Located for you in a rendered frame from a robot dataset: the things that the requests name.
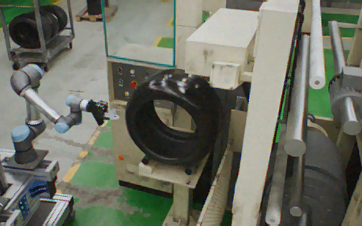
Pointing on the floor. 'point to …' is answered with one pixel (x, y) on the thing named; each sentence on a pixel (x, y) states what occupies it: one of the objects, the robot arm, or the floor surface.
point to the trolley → (38, 52)
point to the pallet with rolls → (93, 10)
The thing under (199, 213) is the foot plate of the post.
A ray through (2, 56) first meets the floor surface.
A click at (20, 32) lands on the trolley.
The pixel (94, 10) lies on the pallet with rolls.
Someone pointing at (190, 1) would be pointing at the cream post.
